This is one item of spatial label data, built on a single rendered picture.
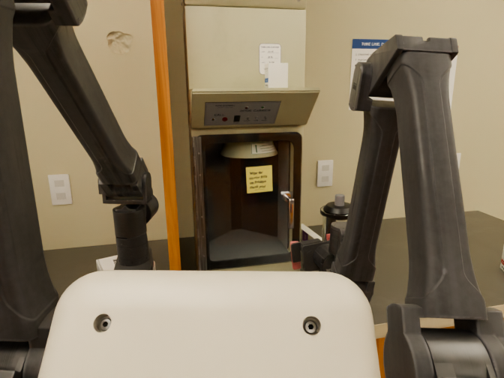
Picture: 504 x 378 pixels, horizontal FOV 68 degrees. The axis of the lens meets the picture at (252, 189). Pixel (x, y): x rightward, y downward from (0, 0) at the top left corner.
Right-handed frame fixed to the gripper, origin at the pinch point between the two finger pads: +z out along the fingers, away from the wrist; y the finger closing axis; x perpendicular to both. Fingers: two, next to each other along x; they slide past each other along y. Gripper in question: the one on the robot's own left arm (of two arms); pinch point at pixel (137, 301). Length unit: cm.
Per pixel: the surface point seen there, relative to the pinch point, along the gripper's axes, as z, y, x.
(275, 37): -54, 33, -38
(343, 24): -65, 76, -77
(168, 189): -16.6, 23.9, -7.2
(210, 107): -36.4, 24.6, -18.6
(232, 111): -35.4, 25.7, -24.2
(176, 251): 0.5, 23.9, -8.2
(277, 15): -59, 33, -38
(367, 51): -55, 75, -89
